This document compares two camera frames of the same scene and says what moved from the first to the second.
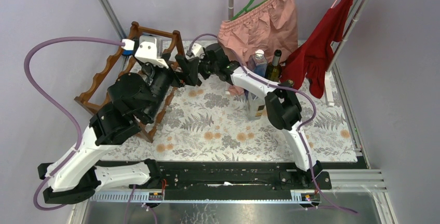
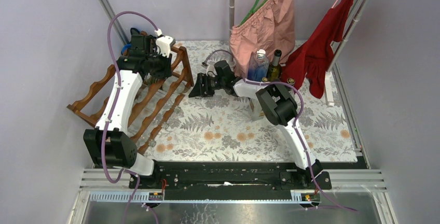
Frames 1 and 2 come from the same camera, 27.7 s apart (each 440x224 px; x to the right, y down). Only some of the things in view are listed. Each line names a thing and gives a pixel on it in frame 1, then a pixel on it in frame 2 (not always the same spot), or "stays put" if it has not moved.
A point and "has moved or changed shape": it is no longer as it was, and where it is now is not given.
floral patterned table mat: x=209 y=123 stays put
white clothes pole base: x=327 y=78 stays put
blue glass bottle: x=258 y=63 stays put
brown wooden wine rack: x=101 y=86 has moved or changed shape
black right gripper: x=203 y=58 -> x=198 y=91
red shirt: x=311 y=57 stays put
